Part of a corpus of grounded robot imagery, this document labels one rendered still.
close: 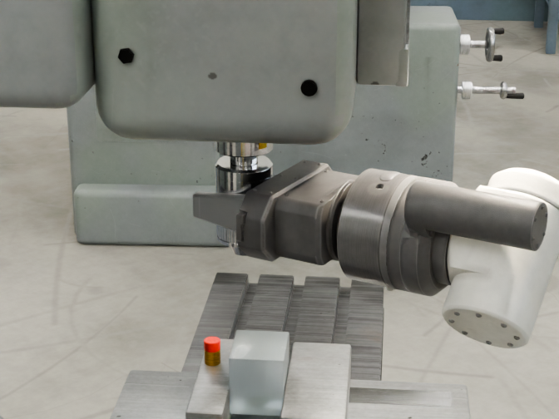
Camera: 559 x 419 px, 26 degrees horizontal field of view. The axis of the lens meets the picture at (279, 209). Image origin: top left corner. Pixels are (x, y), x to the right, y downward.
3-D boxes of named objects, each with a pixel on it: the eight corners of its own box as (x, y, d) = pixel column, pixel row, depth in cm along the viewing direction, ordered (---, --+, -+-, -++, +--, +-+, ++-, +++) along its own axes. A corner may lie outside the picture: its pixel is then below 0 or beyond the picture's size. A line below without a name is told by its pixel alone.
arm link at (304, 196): (314, 132, 102) (446, 154, 96) (314, 239, 105) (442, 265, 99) (233, 175, 91) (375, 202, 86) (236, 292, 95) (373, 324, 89)
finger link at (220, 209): (196, 184, 99) (261, 196, 96) (198, 220, 100) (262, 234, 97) (185, 189, 97) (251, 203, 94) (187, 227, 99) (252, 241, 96)
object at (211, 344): (221, 358, 120) (221, 336, 119) (219, 367, 119) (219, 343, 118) (205, 358, 120) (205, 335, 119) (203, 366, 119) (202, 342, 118)
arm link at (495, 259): (442, 210, 98) (580, 236, 92) (397, 328, 94) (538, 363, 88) (405, 135, 89) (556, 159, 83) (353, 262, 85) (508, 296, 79)
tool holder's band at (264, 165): (284, 173, 99) (284, 161, 98) (242, 186, 96) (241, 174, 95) (245, 160, 102) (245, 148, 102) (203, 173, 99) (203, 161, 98)
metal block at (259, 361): (289, 385, 120) (289, 331, 118) (284, 416, 115) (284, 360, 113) (237, 382, 121) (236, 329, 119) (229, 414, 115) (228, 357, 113)
